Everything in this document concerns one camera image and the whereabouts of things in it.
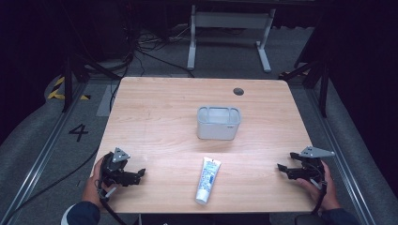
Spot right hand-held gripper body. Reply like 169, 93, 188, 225
295, 145, 336, 188

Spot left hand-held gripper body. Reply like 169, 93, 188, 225
100, 147, 132, 188

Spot person's left hand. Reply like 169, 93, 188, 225
82, 157, 119, 210

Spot person's right hand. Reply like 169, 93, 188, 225
296, 160, 341, 211

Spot white and blue toothpaste tube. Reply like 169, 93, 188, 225
194, 156, 222, 206

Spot white plastic container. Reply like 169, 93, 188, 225
195, 105, 242, 142

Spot black tripod stand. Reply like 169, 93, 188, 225
61, 51, 122, 113
279, 57, 330, 119

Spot yellow and black floor tape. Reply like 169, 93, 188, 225
46, 76, 92, 101

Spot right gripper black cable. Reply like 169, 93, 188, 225
312, 182, 329, 216

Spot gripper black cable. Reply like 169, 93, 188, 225
97, 174, 130, 225
312, 182, 329, 216

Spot aluminium floor rail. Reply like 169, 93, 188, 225
304, 87, 378, 225
0, 82, 89, 225

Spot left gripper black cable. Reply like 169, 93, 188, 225
97, 174, 130, 225

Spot black floor cable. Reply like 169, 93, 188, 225
0, 144, 101, 225

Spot bundle of black floor cables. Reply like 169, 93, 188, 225
109, 26, 195, 113

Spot white metal table frame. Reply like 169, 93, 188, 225
186, 4, 277, 74

